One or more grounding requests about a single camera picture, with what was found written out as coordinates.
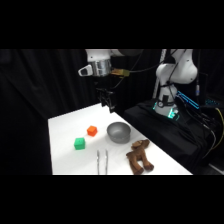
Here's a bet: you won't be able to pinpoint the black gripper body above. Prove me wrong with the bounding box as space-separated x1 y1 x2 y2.
95 76 114 102

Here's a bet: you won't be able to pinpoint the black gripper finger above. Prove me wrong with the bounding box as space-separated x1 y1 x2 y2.
99 96 108 108
107 98 117 114

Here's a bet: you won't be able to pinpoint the brown plush deer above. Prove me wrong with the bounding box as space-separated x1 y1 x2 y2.
125 138 155 175

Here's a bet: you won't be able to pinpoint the grey metal bowl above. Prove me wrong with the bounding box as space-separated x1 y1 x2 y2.
106 121 132 145

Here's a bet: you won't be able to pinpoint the orange cube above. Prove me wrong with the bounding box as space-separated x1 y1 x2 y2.
86 125 98 137

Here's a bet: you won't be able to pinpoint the green cube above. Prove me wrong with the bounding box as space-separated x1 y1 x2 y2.
73 137 87 151

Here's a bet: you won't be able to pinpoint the metal tongs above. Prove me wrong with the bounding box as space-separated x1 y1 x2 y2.
96 149 109 176

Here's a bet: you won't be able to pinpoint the black cloth-covered robot stand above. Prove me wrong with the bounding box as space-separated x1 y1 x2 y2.
122 98 224 176

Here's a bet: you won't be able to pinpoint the black curtain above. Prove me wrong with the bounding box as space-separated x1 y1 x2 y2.
0 49 224 176

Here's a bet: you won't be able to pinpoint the blue-lit electronic device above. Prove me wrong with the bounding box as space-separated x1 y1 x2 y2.
175 89 202 112

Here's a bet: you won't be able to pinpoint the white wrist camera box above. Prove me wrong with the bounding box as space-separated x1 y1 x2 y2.
77 64 94 78

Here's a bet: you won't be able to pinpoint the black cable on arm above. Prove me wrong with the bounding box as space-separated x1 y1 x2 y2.
109 49 179 91

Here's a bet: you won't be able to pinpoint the yellow cable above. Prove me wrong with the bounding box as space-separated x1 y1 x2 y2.
203 107 224 158

